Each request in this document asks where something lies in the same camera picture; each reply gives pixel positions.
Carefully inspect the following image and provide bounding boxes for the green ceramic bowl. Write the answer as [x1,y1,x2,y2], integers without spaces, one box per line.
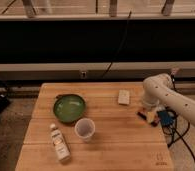
[53,94,86,123]

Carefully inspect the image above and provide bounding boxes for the black floor cables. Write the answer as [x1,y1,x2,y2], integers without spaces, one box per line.
[162,108,195,171]

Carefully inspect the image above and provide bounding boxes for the blue device on floor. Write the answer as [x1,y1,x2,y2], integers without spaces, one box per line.
[158,110,174,127]

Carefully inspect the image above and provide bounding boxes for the white wall outlet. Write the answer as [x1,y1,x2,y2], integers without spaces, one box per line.
[80,71,87,79]

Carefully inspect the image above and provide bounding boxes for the translucent plastic cup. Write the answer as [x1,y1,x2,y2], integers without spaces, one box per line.
[74,118,96,142]

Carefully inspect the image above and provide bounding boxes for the white plastic bottle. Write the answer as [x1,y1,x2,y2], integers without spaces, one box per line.
[50,123,71,162]

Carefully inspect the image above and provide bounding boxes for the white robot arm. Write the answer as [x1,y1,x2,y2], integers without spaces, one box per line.
[141,74,195,126]

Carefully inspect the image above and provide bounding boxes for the black hanging cable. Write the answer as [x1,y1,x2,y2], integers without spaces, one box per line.
[100,9,133,79]

